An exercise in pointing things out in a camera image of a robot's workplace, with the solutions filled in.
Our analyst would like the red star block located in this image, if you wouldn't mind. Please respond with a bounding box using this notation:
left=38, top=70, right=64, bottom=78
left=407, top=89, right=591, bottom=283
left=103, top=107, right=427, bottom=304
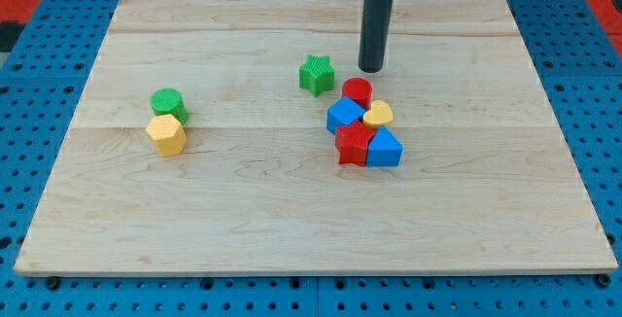
left=335, top=121, right=375, bottom=166

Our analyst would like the green star block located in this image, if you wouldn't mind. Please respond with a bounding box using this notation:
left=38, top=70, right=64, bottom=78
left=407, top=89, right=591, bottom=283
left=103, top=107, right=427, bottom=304
left=299, top=54, right=334, bottom=97

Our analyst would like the blue cube block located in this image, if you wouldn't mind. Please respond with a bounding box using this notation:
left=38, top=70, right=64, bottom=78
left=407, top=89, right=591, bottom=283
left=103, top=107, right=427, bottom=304
left=327, top=96, right=365, bottom=134

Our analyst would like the red cylinder block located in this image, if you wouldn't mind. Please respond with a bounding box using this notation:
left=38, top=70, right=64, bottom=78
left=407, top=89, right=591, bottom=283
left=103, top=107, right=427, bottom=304
left=341, top=77, right=373, bottom=110

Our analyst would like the blue triangle block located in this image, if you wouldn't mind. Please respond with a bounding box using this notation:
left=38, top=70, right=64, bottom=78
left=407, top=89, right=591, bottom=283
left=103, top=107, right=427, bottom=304
left=365, top=126, right=403, bottom=167

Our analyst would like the yellow heart block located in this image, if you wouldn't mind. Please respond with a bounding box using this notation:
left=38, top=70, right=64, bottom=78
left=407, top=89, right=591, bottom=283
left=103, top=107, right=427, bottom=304
left=363, top=100, right=394, bottom=130

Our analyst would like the wooden board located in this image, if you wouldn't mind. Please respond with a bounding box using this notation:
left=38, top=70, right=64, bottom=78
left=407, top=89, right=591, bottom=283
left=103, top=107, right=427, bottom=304
left=15, top=0, right=618, bottom=277

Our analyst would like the yellow hexagon block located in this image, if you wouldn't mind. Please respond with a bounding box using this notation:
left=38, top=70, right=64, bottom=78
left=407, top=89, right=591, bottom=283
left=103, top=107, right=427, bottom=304
left=145, top=114, right=187, bottom=157

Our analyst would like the green cylinder block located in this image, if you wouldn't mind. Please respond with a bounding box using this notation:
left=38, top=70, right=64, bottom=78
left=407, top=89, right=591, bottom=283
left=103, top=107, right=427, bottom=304
left=150, top=88, right=189, bottom=124

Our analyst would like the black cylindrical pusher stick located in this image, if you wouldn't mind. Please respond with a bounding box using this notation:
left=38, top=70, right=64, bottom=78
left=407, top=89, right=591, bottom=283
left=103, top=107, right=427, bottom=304
left=358, top=0, right=394, bottom=73

